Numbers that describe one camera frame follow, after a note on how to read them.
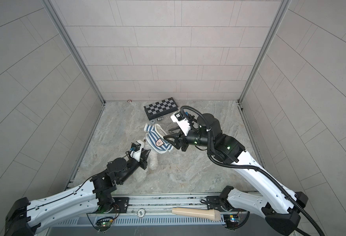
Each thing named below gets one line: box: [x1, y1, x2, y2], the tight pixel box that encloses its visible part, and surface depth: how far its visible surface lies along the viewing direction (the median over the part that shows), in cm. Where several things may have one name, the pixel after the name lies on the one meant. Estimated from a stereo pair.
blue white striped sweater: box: [144, 123, 174, 154], surface depth 66 cm
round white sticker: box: [136, 207, 146, 218], surface depth 71 cm
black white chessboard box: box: [143, 96, 179, 121], surface depth 111 cm
